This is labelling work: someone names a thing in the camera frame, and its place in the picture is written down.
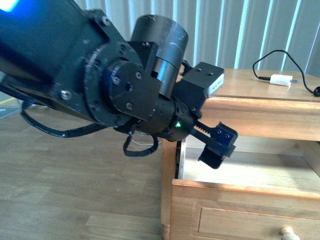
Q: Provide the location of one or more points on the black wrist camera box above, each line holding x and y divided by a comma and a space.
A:
197, 84

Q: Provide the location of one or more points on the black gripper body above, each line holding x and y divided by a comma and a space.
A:
172, 120

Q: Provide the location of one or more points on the wooden top drawer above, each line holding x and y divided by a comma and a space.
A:
267, 184

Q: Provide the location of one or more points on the white charger adapter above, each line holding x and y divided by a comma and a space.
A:
282, 80

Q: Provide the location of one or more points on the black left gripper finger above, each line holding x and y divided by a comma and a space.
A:
219, 143

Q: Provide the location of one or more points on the round wooden drawer knob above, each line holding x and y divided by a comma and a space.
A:
287, 233

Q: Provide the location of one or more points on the grey pleated curtain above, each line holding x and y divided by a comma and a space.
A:
278, 34

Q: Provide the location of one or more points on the wooden nightstand cabinet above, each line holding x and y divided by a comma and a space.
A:
253, 108

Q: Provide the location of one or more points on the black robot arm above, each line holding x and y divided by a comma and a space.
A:
77, 75

